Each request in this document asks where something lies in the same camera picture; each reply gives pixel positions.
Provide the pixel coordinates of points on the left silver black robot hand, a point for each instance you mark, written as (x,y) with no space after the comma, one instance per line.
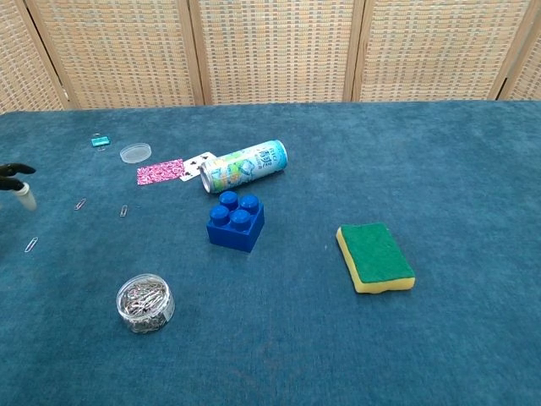
(10,184)

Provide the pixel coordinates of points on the silver paper clip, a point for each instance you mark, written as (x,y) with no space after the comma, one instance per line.
(31,245)
(80,204)
(123,211)

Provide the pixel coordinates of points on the clear plastic lid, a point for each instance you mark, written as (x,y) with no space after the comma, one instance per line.
(135,153)

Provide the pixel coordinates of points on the clear container of paperclips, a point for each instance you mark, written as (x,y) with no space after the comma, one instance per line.
(143,304)

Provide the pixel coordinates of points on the teal binder clip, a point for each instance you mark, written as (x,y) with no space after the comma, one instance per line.
(100,141)

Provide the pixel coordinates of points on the woven bamboo screen panel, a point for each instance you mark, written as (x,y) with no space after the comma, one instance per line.
(21,63)
(435,51)
(530,72)
(274,51)
(127,51)

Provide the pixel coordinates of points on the pink patterned card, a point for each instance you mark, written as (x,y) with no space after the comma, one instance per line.
(160,172)

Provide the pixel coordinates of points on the white clubs playing card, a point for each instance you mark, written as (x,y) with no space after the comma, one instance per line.
(193,165)

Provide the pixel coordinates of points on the blue toy building block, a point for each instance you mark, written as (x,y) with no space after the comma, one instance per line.
(234,228)

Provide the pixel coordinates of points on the light blue drink can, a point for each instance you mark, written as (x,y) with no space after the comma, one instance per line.
(245,166)

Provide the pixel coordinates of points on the green yellow sponge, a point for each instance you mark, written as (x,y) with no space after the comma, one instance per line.
(374,254)

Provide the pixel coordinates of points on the blue felt table cover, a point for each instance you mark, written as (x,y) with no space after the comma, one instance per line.
(380,169)

